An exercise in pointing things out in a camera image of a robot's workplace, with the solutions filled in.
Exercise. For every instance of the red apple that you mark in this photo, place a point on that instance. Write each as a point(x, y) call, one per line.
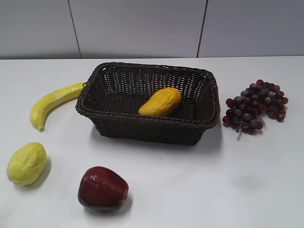
point(102, 189)

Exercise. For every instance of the purple grape bunch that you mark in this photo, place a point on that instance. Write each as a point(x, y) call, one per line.
point(259, 99)

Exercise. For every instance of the yellow banana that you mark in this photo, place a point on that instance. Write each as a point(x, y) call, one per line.
point(47, 103)

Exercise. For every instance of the yellow lemon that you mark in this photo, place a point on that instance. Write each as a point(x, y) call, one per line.
point(27, 164)

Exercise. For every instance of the orange yellow mango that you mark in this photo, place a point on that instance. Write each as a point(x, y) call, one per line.
point(162, 103)

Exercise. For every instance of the dark brown wicker basket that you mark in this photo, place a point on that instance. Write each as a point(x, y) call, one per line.
point(115, 91)

